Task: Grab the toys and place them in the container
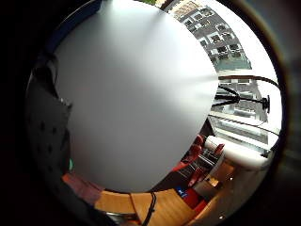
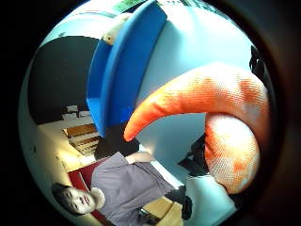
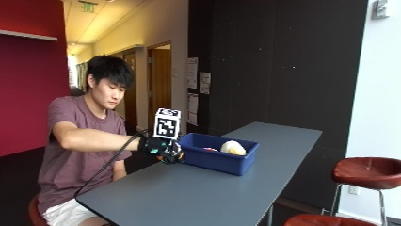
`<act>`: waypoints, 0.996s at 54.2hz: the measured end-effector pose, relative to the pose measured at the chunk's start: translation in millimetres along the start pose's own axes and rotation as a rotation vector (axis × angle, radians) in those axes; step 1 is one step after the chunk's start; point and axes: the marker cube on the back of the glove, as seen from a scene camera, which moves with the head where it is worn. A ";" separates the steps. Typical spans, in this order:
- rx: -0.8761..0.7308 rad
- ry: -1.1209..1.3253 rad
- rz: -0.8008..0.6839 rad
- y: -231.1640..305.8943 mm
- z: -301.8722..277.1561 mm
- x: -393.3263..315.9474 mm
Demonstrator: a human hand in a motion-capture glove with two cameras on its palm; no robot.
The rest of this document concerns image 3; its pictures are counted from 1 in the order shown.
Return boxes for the blue plastic bin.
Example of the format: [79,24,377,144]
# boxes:
[177,132,261,177]

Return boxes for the white marker cube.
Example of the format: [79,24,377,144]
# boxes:
[151,107,181,140]

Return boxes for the white and yellow soft toy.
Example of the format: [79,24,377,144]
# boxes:
[219,139,247,156]

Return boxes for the white paper notice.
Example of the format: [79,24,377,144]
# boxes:
[199,72,211,95]
[185,92,199,127]
[185,56,199,90]

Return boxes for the wooden door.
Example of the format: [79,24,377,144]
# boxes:
[149,48,173,128]

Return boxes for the the person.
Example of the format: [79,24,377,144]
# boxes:
[36,55,137,226]

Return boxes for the red leather bar stool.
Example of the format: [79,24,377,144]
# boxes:
[329,156,401,226]
[283,214,377,226]
[28,195,50,226]

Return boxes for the green exit sign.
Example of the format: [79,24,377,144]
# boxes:
[77,0,98,14]

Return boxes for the black glove cable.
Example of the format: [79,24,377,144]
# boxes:
[73,129,150,200]

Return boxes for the white wall shelf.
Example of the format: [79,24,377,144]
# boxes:
[0,28,58,42]

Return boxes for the grey wall fixture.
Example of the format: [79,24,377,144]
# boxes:
[370,0,390,20]

